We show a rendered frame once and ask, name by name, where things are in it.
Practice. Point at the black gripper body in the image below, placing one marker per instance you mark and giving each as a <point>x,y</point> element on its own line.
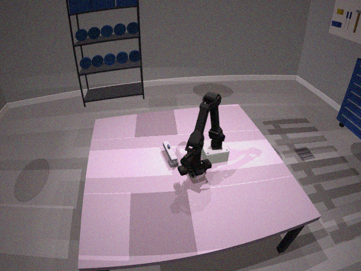
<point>184,171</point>

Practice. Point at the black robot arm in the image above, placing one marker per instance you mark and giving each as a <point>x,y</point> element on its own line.
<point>196,139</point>

